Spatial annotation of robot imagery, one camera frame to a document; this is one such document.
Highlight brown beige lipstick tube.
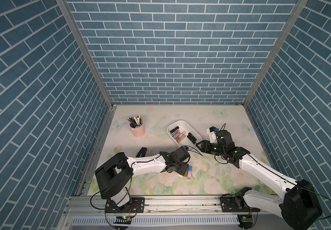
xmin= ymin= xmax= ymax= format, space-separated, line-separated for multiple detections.
xmin=177 ymin=134 xmax=185 ymax=143

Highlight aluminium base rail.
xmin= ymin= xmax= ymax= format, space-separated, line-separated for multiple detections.
xmin=63 ymin=190 xmax=284 ymax=216

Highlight black gold lipstick tube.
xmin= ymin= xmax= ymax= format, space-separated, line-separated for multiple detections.
xmin=187 ymin=135 xmax=196 ymax=144

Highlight pink pen holder bucket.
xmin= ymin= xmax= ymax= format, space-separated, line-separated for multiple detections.
xmin=130 ymin=123 xmax=146 ymax=138

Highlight right green circuit board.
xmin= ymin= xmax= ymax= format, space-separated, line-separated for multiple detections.
xmin=238 ymin=216 xmax=254 ymax=230

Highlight blue pink lipstick tube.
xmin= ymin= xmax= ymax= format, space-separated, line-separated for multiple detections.
xmin=187 ymin=166 xmax=192 ymax=180

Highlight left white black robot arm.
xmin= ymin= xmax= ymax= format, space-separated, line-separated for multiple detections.
xmin=94 ymin=146 xmax=190 ymax=213

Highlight white plastic storage box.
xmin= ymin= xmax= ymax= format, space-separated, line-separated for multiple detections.
xmin=166 ymin=120 xmax=203 ymax=148

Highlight pens in bucket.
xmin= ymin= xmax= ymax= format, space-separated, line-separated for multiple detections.
xmin=127 ymin=116 xmax=143 ymax=128

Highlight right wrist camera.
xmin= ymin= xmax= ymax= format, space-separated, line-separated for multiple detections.
xmin=207 ymin=126 xmax=219 ymax=143

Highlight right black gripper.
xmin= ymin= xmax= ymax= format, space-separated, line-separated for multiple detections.
xmin=195 ymin=139 xmax=225 ymax=157

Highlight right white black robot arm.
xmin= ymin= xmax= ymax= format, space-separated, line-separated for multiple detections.
xmin=196 ymin=128 xmax=323 ymax=230

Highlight pink nude lipstick tube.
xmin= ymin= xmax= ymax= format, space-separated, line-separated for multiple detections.
xmin=176 ymin=131 xmax=186 ymax=140

